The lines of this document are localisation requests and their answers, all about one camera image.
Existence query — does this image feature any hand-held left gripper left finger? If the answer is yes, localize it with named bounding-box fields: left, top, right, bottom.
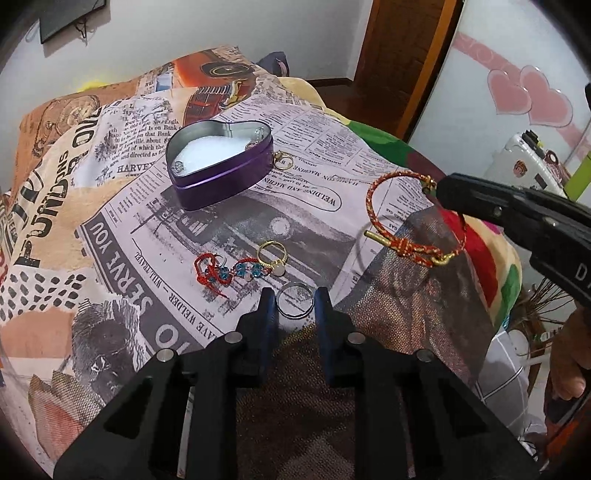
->
left=53, top=287, right=279, bottom=480

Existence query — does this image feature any pale yellow pillow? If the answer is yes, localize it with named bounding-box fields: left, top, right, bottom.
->
left=277, top=76, right=326, bottom=112

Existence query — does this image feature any newspaper print blanket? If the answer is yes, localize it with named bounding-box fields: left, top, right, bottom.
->
left=0, top=44, right=497, bottom=468

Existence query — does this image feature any brown wooden door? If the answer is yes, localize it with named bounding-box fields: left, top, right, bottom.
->
left=353, top=0, right=464, bottom=141

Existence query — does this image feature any wardrobe door with pink hearts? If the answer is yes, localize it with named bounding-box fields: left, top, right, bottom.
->
left=407, top=0, right=591, bottom=160

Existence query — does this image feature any lime green box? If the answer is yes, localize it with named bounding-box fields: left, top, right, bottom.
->
left=564, top=157, right=591, bottom=204

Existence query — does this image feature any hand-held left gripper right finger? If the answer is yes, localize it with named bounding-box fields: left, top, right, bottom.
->
left=315, top=287, right=539, bottom=480

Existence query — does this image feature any gold ring with pale stone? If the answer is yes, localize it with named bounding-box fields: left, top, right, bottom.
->
left=256, top=241, right=290, bottom=277

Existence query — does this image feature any red gold rope bracelet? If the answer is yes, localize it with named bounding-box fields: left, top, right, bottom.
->
left=364, top=171, right=466, bottom=268

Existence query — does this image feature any white suitcase with stickers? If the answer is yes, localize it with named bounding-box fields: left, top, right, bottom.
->
left=490, top=130, right=571, bottom=200

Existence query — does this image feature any bundle of brown twigs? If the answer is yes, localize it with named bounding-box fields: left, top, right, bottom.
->
left=517, top=277, right=578, bottom=344

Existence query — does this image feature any purple heart-shaped tin box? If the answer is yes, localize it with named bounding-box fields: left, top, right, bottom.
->
left=165, top=121, right=273, bottom=212

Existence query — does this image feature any person's right hand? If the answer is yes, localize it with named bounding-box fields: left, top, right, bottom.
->
left=545, top=310, right=591, bottom=428

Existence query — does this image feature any rainbow coloured fleece blanket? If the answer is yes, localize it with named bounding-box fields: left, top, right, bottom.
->
left=318, top=108, right=525, bottom=333

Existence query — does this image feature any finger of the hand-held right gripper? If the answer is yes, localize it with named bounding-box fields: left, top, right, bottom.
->
left=436, top=172, right=528, bottom=237

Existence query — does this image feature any plain silver ring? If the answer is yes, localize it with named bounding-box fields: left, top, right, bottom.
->
left=276, top=282, right=316, bottom=320

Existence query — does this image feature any red string blue bead bracelet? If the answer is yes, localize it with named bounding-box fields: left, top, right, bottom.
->
left=193, top=252, right=265, bottom=298

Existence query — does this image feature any black wall television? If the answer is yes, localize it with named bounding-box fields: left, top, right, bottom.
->
left=39, top=0, right=108, bottom=44

